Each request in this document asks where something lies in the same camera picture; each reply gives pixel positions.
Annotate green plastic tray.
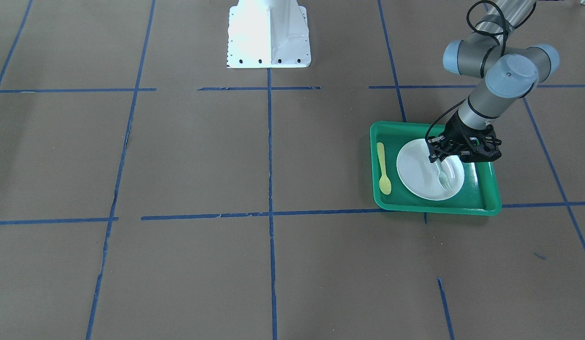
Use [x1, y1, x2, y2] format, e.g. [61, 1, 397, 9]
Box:
[370, 121, 502, 216]

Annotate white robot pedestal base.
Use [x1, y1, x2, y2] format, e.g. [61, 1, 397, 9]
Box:
[226, 0, 312, 68]

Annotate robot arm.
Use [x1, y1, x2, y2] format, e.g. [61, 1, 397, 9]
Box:
[424, 0, 560, 163]

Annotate white round plate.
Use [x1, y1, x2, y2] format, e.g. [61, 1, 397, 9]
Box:
[396, 138, 465, 202]

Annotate yellow plastic spoon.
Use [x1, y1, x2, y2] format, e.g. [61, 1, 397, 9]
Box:
[376, 142, 392, 195]

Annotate pale green plastic fork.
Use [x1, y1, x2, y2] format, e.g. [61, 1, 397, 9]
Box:
[434, 160, 452, 191]

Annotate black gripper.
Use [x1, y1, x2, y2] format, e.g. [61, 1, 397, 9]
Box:
[426, 112, 502, 163]

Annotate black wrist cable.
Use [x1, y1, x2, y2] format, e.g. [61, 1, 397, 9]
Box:
[425, 0, 536, 147]

